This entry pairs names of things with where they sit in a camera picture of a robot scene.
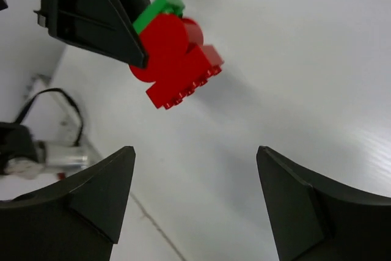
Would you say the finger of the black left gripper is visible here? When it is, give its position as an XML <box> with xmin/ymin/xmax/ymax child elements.
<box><xmin>36</xmin><ymin>0</ymin><xmax>150</xmax><ymax>68</ymax></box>

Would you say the red long brick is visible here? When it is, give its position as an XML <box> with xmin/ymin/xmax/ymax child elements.
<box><xmin>146</xmin><ymin>45</ymin><xmax>224</xmax><ymax>109</ymax></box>

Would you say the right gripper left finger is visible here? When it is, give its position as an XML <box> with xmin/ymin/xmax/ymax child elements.
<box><xmin>1</xmin><ymin>146</ymin><xmax>136</xmax><ymax>261</ymax></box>

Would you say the green lego base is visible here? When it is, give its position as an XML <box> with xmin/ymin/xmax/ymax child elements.
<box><xmin>133</xmin><ymin>0</ymin><xmax>185</xmax><ymax>34</ymax></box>

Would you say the red flower picture lego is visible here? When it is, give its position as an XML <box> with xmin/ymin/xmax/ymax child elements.
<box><xmin>130</xmin><ymin>13</ymin><xmax>203</xmax><ymax>83</ymax></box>

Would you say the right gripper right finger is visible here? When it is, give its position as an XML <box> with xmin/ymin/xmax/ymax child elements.
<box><xmin>257</xmin><ymin>146</ymin><xmax>390</xmax><ymax>260</ymax></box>

